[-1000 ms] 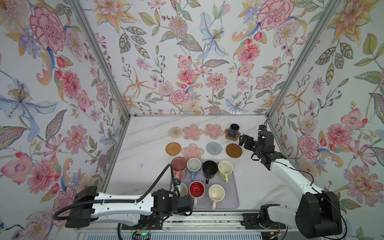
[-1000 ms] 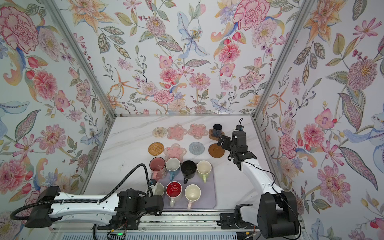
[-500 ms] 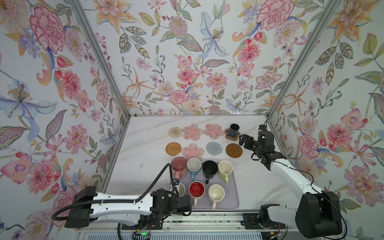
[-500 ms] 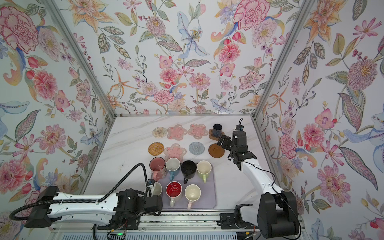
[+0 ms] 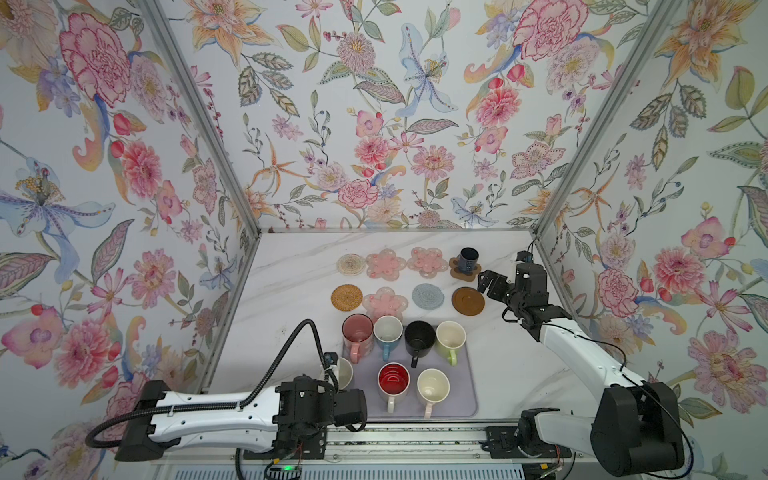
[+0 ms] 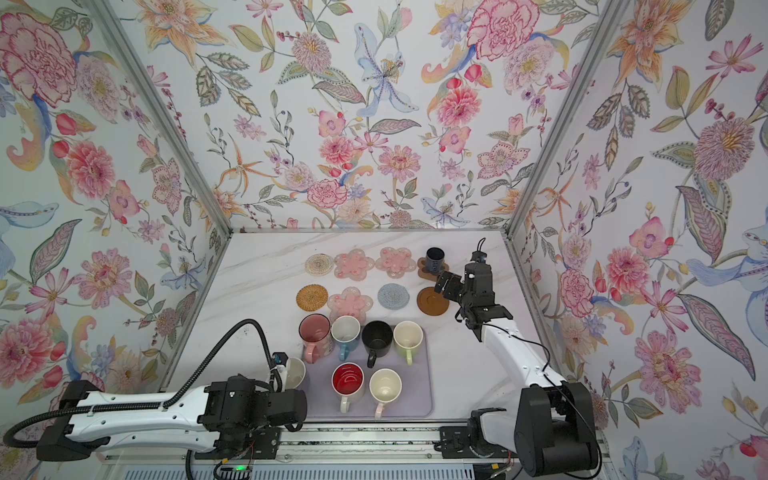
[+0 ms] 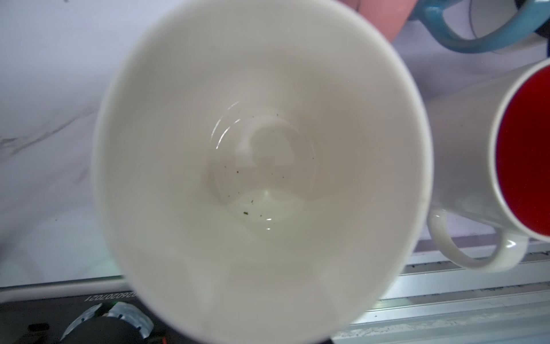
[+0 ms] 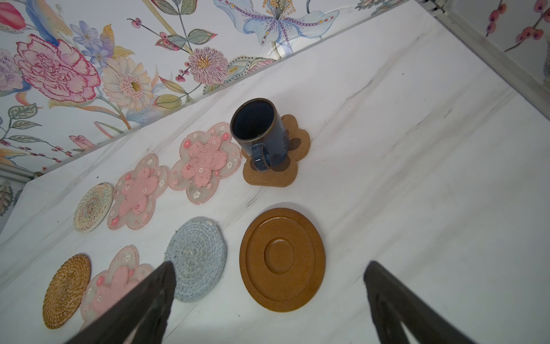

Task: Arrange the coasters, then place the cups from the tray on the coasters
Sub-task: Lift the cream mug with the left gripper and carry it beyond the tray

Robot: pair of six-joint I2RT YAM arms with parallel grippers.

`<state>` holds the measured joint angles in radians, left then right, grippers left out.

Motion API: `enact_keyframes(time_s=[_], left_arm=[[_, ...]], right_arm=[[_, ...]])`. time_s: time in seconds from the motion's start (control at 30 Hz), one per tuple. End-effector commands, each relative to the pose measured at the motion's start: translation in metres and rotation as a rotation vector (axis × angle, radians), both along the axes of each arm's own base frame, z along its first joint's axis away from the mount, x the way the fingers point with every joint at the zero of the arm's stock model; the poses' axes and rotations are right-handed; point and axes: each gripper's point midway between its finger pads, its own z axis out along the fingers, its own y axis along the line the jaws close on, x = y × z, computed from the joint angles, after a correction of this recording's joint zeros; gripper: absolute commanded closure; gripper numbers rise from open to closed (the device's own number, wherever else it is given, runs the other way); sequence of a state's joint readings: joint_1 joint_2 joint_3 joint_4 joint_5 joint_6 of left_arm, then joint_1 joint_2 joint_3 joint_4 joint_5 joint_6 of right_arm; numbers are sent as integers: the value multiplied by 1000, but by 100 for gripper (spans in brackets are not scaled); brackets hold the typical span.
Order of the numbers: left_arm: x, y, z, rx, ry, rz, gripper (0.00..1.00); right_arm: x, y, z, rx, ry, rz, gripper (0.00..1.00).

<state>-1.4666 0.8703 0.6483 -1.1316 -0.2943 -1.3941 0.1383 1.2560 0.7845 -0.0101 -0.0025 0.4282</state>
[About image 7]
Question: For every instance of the white mug grey handle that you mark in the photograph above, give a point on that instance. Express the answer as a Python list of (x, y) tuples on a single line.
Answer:
[(262, 170)]

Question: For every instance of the pink mug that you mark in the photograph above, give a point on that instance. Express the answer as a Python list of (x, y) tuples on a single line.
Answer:
[(388, 16)]

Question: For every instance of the red interior white mug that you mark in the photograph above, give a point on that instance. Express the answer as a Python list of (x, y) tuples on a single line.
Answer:
[(491, 149)]

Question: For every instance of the aluminium front rail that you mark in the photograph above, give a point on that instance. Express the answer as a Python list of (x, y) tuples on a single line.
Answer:
[(432, 301)]

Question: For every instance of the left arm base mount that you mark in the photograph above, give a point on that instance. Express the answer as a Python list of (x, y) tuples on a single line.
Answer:
[(104, 318)]

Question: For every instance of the white mug blue handle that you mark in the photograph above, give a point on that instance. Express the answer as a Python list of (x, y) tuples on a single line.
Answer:
[(498, 26)]

